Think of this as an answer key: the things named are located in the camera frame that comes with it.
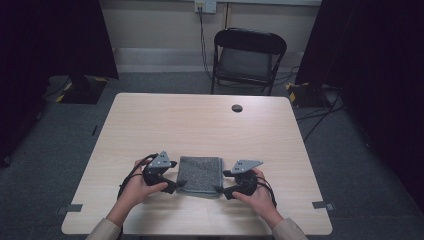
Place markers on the black folding chair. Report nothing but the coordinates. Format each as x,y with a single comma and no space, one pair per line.
248,61

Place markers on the person's left hand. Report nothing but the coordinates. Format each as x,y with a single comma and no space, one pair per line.
135,195

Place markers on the person's right hand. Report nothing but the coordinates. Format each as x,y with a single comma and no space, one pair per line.
261,203

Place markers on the white wall socket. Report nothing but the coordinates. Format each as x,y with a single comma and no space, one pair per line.
205,6

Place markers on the grey towel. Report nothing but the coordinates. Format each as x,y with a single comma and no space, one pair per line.
200,175

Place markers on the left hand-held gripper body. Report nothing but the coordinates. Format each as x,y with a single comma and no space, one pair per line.
155,175

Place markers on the black stand base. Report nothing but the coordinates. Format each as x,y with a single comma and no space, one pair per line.
83,91
306,96

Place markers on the grey tape strip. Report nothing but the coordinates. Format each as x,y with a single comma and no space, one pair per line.
321,205
71,208

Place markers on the dark curtain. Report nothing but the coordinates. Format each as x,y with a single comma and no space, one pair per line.
376,66
50,40

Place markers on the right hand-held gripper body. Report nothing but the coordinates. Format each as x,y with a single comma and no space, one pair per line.
246,183

